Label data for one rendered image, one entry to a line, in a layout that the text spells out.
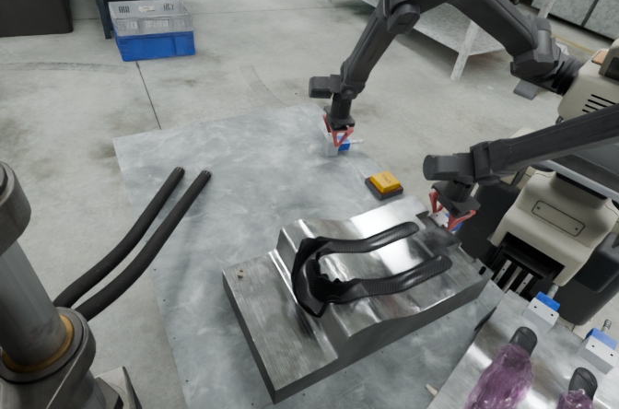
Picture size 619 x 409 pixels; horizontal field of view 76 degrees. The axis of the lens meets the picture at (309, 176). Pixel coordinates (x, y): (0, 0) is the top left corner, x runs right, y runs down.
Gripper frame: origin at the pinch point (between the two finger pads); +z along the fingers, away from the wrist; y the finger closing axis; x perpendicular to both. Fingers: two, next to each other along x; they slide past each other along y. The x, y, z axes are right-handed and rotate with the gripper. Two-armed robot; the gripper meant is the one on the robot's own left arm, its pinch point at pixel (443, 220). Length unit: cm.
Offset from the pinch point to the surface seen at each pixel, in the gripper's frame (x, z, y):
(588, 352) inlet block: 0.0, -3.5, 38.4
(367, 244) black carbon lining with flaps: -24.8, -3.0, 1.3
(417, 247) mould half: -15.3, -4.0, 6.7
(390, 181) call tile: -3.1, 1.3, -18.3
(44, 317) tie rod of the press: -80, -26, 11
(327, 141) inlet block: -11.9, 0.4, -39.5
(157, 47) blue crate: -22, 80, -296
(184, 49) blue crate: 0, 83, -296
